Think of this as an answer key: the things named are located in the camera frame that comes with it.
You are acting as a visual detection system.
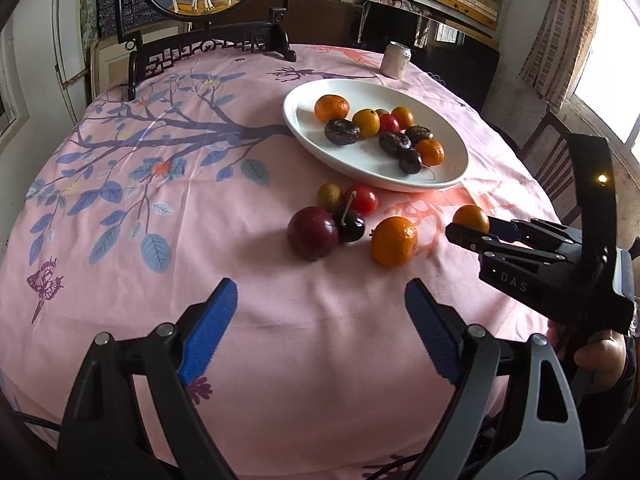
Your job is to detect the white framed window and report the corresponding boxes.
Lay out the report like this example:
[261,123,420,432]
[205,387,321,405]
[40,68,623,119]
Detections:
[0,20,31,136]

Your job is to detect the white oval plate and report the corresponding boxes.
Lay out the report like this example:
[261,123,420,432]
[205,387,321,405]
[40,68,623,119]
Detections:
[282,78,470,193]

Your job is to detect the dark cherry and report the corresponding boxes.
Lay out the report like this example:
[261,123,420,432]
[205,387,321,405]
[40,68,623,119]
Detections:
[332,192,366,244]
[398,149,436,181]

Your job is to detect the large mandarin orange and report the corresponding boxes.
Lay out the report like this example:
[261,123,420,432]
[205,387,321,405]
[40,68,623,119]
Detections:
[314,94,351,123]

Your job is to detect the beige picture frame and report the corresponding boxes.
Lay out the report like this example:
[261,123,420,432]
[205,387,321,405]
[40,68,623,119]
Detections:
[90,25,181,101]

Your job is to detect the black cabinet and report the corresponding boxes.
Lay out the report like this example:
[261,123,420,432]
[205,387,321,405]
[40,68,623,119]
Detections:
[357,0,501,111]

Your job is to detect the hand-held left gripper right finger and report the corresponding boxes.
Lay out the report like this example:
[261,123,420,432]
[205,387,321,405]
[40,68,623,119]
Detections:
[404,278,586,480]

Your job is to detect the white picture frame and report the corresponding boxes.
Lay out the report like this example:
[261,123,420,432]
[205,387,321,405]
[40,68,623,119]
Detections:
[52,0,93,91]

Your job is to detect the yellow-orange round fruit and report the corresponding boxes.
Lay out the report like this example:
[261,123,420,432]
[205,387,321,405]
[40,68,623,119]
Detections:
[352,108,381,138]

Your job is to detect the patterned pink cloth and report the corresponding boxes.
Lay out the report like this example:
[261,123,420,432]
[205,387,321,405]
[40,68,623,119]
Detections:
[367,0,441,13]

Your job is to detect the bright window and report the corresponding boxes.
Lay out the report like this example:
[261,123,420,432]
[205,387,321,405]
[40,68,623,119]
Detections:
[570,0,640,146]

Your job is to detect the person's right hand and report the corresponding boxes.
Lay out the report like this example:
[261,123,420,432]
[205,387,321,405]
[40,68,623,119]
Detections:
[575,332,628,391]

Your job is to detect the white drink can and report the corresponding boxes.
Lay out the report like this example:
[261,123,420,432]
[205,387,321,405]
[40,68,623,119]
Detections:
[381,41,412,80]

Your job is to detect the dark slatted wooden chair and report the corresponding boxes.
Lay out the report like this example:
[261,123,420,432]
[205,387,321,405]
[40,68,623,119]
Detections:
[520,110,581,221]

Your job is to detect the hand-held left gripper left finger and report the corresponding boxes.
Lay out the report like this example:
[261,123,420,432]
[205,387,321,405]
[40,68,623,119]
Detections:
[56,277,239,480]

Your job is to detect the checked beige curtain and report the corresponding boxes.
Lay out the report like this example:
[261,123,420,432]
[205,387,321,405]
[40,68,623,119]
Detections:
[520,0,603,113]

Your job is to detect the pink floral tablecloth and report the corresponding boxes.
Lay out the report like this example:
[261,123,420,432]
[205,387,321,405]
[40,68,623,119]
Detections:
[0,42,576,480]

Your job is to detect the dark red plum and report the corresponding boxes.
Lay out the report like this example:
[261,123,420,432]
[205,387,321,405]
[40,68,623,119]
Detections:
[287,206,341,261]

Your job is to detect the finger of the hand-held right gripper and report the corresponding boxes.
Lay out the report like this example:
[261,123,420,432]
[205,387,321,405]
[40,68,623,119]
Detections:
[445,222,567,264]
[487,217,581,249]

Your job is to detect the large dark water chestnut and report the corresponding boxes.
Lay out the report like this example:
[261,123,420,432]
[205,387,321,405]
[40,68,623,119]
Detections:
[324,119,361,146]

